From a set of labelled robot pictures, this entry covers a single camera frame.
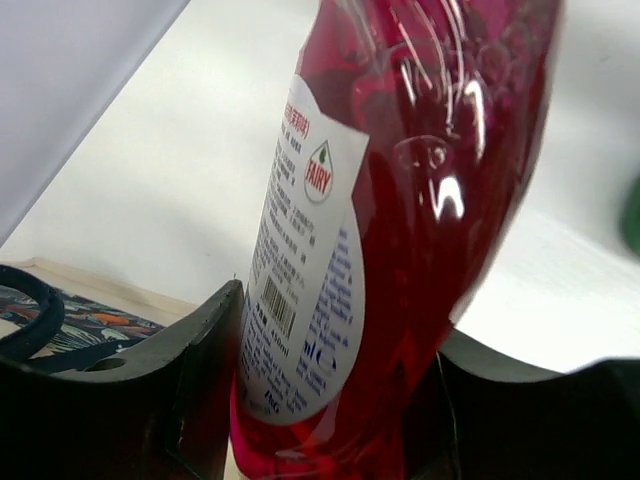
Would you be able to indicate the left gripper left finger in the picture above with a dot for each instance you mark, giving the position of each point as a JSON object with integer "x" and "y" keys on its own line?
{"x": 159, "y": 410}

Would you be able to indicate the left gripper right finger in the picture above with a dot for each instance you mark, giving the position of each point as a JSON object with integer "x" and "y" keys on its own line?
{"x": 480, "y": 414}

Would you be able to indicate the beige canvas tote bag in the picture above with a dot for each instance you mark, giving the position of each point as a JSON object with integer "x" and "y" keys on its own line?
{"x": 55, "y": 318}

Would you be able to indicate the green dish soap bottle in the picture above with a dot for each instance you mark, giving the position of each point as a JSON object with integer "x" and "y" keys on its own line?
{"x": 629, "y": 218}

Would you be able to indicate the red dish soap bottle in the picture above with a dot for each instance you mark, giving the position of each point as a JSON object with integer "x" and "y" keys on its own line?
{"x": 408, "y": 140}

